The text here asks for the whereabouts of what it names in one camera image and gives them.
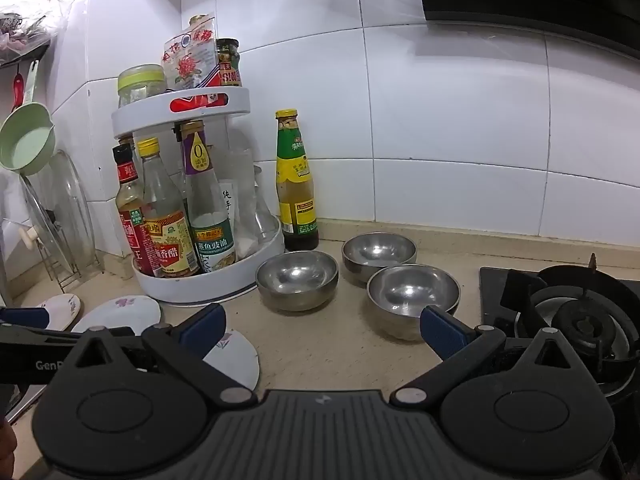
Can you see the yellow cap vinegar bottle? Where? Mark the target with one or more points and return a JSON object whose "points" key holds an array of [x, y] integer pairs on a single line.
{"points": [[167, 245]]}

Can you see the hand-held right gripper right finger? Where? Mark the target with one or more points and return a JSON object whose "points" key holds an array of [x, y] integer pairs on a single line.
{"points": [[442, 332]]}

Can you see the cluttered wall shelf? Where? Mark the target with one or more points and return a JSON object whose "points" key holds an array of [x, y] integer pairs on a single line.
{"points": [[20, 35]]}

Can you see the glass lid with cream knob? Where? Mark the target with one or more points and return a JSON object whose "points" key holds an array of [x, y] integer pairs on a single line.
{"points": [[37, 210]]}

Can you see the green yellow label sauce bottle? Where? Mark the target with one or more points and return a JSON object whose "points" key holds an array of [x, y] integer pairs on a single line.
{"points": [[296, 185]]}

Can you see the clear container with paper label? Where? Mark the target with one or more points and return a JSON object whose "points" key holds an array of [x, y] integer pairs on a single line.
{"points": [[227, 200]]}

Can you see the dark lid red label jar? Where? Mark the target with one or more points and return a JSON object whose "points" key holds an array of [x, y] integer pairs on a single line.
{"points": [[229, 67]]}

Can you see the green lid jar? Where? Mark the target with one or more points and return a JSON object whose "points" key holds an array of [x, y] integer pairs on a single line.
{"points": [[141, 87]]}

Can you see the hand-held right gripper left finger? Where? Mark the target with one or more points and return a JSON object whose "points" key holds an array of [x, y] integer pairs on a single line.
{"points": [[202, 327]]}

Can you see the red flower seasoning packet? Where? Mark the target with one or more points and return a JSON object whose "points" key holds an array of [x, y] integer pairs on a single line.
{"points": [[187, 60]]}

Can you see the red cap soy sauce bottle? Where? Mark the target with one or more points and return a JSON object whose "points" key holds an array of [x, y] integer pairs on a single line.
{"points": [[131, 230]]}

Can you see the stainless steel bowl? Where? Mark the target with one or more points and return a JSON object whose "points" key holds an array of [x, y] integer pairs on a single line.
{"points": [[407, 295], [379, 255], [296, 280]]}

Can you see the green saucepan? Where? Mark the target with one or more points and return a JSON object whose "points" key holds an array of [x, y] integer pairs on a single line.
{"points": [[25, 140]]}

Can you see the clear bottle with white neck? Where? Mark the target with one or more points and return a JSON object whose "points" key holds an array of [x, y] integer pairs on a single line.
{"points": [[262, 215]]}

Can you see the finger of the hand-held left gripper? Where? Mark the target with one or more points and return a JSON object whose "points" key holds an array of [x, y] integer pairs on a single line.
{"points": [[30, 337], [25, 318]]}

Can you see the white floral plate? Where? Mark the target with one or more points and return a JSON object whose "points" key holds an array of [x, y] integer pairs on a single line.
{"points": [[62, 310], [125, 315], [237, 360]]}

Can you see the purple label soy sauce bottle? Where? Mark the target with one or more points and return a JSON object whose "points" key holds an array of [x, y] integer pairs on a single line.
{"points": [[205, 210]]}

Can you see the white two-tier spice rack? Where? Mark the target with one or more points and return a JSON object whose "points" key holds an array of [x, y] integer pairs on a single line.
{"points": [[165, 110]]}

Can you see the black gas stove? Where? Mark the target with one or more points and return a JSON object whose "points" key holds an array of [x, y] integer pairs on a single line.
{"points": [[575, 310]]}

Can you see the glass pot lid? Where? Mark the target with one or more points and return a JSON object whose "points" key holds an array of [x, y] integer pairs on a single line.
{"points": [[80, 210]]}

